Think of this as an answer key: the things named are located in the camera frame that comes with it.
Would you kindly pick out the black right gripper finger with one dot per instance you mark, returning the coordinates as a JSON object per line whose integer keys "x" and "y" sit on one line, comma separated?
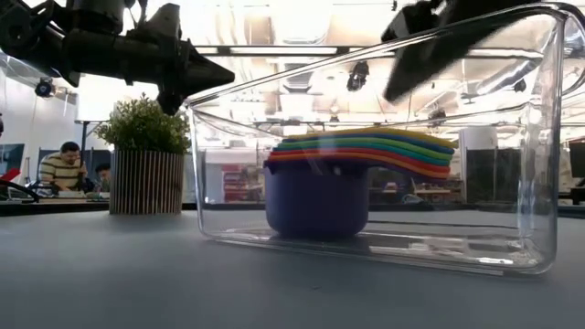
{"x": 429, "y": 64}

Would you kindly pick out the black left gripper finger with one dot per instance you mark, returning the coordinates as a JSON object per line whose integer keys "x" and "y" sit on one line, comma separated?
{"x": 205, "y": 77}

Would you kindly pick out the yellow measuring cup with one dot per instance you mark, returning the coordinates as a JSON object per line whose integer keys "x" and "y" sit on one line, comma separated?
{"x": 365, "y": 131}

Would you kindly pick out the blue measuring cup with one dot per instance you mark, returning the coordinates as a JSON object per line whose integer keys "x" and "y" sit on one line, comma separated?
{"x": 365, "y": 136}

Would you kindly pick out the green measuring cup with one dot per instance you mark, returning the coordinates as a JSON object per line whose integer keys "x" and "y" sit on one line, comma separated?
{"x": 356, "y": 142}

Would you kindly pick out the teal measuring cup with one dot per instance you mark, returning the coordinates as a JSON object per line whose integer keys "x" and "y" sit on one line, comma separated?
{"x": 356, "y": 147}

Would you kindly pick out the red measuring cup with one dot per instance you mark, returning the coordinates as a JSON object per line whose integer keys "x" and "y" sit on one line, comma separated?
{"x": 347, "y": 151}

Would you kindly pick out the clear plastic basket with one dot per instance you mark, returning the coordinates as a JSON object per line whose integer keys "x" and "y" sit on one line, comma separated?
{"x": 544, "y": 137}

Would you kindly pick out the purple measuring cup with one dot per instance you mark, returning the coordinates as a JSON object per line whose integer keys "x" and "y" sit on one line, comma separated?
{"x": 315, "y": 205}

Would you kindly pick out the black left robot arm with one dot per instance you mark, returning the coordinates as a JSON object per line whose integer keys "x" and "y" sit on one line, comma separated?
{"x": 91, "y": 50}

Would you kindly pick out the overhead rig crossbar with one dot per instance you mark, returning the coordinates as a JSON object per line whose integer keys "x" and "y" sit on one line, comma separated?
{"x": 274, "y": 50}

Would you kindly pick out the red shelving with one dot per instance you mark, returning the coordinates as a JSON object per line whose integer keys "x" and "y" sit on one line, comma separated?
{"x": 237, "y": 183}

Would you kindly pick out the potted plant in ribbed pot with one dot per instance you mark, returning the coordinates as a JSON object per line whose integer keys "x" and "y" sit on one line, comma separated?
{"x": 146, "y": 183}

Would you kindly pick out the person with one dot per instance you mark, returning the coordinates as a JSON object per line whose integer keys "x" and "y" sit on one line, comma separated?
{"x": 103, "y": 176}
{"x": 61, "y": 169}

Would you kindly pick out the red object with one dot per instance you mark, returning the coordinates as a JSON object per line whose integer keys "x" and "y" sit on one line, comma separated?
{"x": 9, "y": 176}

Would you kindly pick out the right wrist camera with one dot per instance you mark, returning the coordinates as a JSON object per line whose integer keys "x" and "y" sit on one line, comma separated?
{"x": 409, "y": 23}

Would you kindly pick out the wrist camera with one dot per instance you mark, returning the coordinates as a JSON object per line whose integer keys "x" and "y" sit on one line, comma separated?
{"x": 409, "y": 23}
{"x": 164, "y": 23}

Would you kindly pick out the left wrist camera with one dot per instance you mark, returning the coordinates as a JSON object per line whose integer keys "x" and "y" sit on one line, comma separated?
{"x": 164, "y": 23}

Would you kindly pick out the black ceiling camera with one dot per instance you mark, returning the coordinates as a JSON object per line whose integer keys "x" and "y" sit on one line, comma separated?
{"x": 437, "y": 118}
{"x": 45, "y": 88}

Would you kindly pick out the black overhead camera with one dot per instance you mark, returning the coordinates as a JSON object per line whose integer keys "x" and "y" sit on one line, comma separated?
{"x": 356, "y": 77}

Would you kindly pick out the silver ventilation duct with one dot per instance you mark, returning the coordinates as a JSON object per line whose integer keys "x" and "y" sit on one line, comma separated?
{"x": 299, "y": 84}

